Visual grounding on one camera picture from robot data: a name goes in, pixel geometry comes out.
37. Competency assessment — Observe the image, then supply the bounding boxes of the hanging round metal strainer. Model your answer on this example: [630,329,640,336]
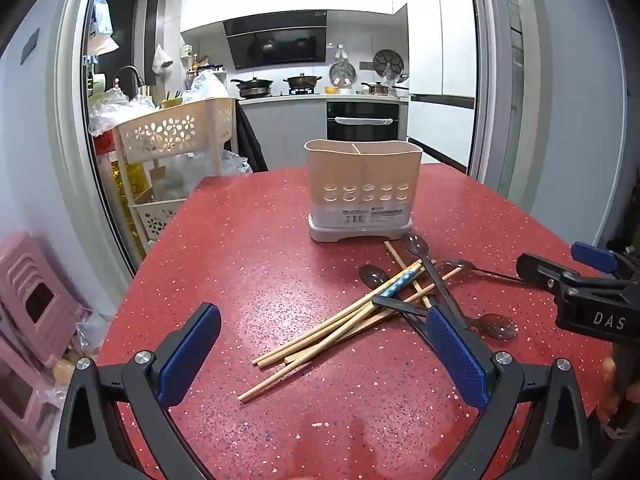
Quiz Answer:
[329,43,357,89]

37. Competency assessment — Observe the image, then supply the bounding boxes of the white refrigerator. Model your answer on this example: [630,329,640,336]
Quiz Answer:
[406,0,479,173]

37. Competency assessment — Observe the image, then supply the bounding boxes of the black range hood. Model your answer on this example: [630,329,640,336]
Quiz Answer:
[222,10,328,69]

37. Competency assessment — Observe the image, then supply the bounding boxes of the black wok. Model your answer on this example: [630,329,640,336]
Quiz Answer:
[230,77,276,97]

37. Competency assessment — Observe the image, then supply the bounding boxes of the beige perforated storage trolley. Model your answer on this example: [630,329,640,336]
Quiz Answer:
[111,96,238,257]

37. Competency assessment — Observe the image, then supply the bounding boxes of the dark metal fork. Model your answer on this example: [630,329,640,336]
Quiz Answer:
[440,258,521,281]

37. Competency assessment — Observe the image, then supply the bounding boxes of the black kitchen faucet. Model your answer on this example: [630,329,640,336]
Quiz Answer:
[114,65,146,99]

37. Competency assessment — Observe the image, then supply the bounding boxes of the person's right hand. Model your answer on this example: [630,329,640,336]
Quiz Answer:
[599,355,628,411]

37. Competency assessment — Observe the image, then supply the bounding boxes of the yellow cooking oil bottle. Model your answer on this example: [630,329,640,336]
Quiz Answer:
[112,156,152,207]

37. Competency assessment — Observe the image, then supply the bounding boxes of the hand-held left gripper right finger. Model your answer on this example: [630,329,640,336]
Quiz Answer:
[424,306,599,480]

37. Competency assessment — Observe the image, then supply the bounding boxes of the crumpled clear plastic bag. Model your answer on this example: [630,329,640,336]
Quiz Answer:
[88,86,157,137]

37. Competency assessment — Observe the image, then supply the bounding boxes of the plain wooden chopstick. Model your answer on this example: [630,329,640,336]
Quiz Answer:
[256,266,422,371]
[284,266,463,367]
[238,310,398,403]
[383,241,434,309]

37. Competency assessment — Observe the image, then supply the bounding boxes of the white hanging plastic bag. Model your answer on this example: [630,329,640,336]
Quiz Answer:
[151,43,174,75]

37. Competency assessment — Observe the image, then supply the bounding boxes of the blue patterned wooden chopstick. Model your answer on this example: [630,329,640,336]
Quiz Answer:
[252,261,423,367]

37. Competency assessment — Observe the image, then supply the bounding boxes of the dark wall switch plate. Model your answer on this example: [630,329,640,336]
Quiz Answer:
[20,29,42,64]

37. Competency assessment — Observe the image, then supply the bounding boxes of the beige plastic utensil holder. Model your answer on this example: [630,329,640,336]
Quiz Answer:
[304,138,423,244]

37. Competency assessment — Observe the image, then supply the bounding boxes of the black built-in oven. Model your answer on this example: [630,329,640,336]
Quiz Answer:
[326,101,401,144]

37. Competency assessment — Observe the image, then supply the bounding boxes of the round metal steamer rack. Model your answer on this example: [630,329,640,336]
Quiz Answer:
[372,49,405,76]

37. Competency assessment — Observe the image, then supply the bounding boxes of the pink plastic stool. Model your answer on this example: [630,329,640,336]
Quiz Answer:
[0,232,94,368]
[0,335,62,461]

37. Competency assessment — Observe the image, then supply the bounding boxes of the dark cooking pot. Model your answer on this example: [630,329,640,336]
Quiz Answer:
[283,73,323,92]

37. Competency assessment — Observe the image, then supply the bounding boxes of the dark hanging garment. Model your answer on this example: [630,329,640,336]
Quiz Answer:
[235,100,269,174]

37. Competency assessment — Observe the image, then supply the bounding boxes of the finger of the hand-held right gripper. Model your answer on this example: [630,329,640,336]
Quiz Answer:
[516,253,582,292]
[571,242,622,275]

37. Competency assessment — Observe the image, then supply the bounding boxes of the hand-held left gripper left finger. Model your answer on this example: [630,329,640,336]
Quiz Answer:
[50,302,222,480]

